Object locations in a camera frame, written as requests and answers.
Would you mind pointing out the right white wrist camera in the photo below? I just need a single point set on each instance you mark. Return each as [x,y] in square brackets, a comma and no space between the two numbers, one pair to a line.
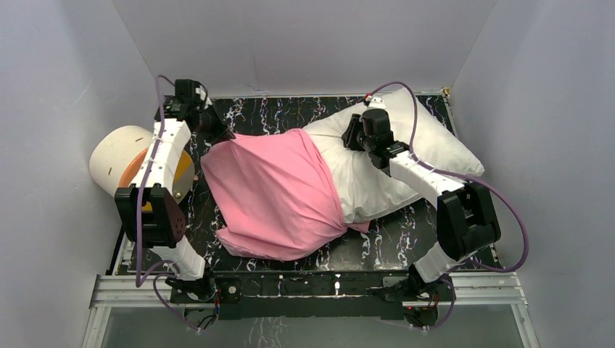
[373,102]

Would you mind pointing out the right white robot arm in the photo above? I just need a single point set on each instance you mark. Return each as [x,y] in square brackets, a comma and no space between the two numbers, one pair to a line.
[466,221]

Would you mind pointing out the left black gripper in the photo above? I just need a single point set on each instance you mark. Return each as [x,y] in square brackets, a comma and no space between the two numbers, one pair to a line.
[214,127]

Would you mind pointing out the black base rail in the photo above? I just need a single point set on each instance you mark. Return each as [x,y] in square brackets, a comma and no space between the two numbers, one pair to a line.
[305,294]

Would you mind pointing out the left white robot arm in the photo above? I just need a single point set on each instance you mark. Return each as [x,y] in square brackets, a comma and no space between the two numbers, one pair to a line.
[149,212]

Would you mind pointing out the white pillow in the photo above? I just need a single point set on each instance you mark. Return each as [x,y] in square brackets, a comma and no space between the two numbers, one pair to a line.
[366,192]

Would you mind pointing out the pink pillowcase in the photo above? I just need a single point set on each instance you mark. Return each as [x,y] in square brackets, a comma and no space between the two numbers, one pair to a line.
[276,195]

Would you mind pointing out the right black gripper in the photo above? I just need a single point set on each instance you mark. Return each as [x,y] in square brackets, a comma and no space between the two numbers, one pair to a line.
[349,139]

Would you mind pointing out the white orange yellow cylinder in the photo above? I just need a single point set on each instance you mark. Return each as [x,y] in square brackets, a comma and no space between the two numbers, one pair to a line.
[117,158]

